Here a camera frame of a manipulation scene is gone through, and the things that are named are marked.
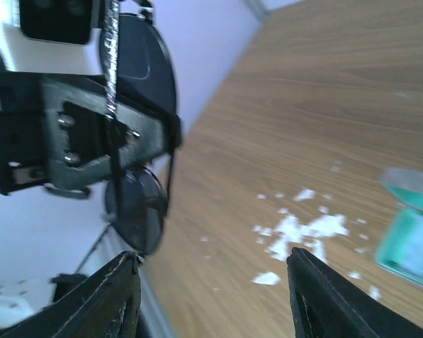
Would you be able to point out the blue cleaning cloth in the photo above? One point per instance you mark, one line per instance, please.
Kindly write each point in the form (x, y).
(411, 260)

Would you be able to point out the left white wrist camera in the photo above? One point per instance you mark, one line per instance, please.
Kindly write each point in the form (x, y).
(51, 36)

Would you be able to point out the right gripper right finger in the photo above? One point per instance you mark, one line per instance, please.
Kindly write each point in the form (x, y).
(325, 304)

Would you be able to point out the grey glasses case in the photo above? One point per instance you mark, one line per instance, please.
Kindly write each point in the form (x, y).
(406, 185)

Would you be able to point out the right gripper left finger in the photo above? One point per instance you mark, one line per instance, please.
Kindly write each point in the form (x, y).
(106, 304)

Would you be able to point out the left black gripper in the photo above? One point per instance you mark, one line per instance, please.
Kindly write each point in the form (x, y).
(53, 129)

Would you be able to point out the dark lens sunglasses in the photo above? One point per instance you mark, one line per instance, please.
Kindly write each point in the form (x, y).
(141, 103)

